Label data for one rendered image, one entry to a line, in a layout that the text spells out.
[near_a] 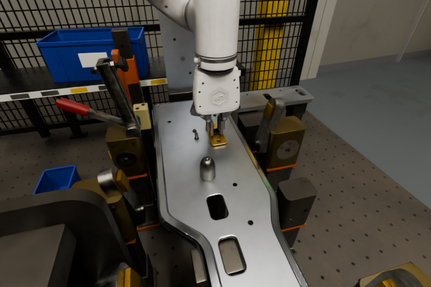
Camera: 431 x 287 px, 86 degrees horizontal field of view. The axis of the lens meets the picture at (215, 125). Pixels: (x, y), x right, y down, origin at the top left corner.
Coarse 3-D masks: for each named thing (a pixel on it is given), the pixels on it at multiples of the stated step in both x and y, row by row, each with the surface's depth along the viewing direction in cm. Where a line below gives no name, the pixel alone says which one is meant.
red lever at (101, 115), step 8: (56, 104) 44; (64, 104) 44; (72, 104) 45; (80, 104) 46; (72, 112) 45; (80, 112) 46; (88, 112) 46; (96, 112) 47; (104, 120) 48; (112, 120) 49; (120, 120) 49
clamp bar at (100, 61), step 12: (108, 60) 43; (120, 60) 42; (96, 72) 42; (108, 72) 42; (108, 84) 43; (120, 84) 46; (120, 96) 45; (120, 108) 46; (132, 108) 50; (132, 120) 49
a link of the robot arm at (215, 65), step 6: (198, 60) 45; (204, 60) 44; (210, 60) 43; (216, 60) 43; (222, 60) 43; (228, 60) 44; (234, 60) 45; (204, 66) 45; (210, 66) 44; (216, 66) 44; (222, 66) 44; (228, 66) 45; (234, 66) 46
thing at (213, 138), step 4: (216, 124) 62; (216, 128) 59; (208, 132) 59; (216, 132) 58; (208, 136) 58; (212, 136) 58; (216, 136) 58; (220, 136) 58; (212, 140) 56; (216, 140) 56; (220, 140) 57; (224, 140) 56; (212, 144) 55; (216, 144) 55; (220, 144) 56
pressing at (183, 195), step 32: (160, 128) 61; (192, 128) 61; (160, 160) 51; (192, 160) 52; (224, 160) 52; (256, 160) 52; (160, 192) 44; (192, 192) 45; (224, 192) 45; (256, 192) 45; (192, 224) 39; (224, 224) 39; (256, 224) 39; (256, 256) 35; (288, 256) 35
